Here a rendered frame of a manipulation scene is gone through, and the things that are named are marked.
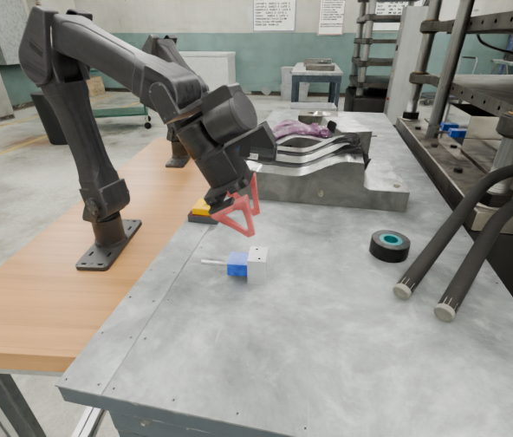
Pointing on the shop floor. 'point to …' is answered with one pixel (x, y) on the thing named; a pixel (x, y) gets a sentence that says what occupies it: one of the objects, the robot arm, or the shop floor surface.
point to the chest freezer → (211, 67)
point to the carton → (95, 86)
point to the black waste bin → (48, 119)
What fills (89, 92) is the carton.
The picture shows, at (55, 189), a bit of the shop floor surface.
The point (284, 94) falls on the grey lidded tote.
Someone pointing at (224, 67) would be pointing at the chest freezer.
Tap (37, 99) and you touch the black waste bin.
